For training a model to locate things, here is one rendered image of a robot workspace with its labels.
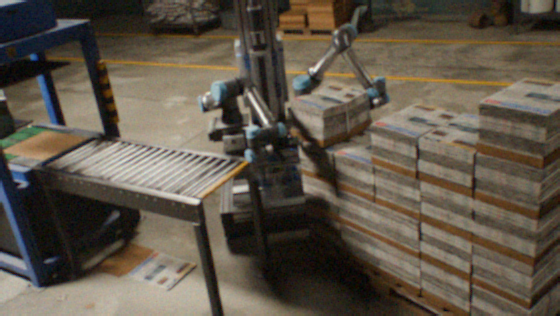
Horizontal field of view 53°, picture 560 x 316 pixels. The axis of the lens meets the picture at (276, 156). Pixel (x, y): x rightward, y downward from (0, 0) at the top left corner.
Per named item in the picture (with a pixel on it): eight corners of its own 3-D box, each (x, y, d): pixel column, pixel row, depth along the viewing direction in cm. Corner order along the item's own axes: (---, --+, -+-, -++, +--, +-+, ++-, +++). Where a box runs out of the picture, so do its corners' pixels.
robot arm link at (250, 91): (249, 82, 343) (285, 140, 318) (233, 86, 340) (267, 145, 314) (251, 68, 334) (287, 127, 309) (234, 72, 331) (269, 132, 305)
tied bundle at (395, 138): (418, 140, 312) (417, 101, 303) (464, 154, 291) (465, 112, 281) (371, 164, 292) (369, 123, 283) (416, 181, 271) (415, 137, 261)
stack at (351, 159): (350, 231, 389) (342, 119, 354) (510, 306, 304) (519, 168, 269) (310, 256, 368) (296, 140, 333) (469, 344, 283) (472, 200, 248)
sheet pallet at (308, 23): (361, 25, 963) (359, -9, 940) (339, 38, 901) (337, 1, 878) (300, 25, 1026) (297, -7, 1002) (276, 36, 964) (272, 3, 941)
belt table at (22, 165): (106, 144, 401) (103, 131, 397) (28, 185, 352) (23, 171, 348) (44, 133, 437) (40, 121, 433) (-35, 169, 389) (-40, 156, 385)
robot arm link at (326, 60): (295, 85, 383) (339, 24, 350) (304, 78, 395) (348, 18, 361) (308, 96, 382) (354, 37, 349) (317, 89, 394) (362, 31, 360)
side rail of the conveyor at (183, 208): (206, 220, 291) (202, 200, 286) (200, 225, 287) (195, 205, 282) (43, 181, 361) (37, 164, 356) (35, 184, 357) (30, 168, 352)
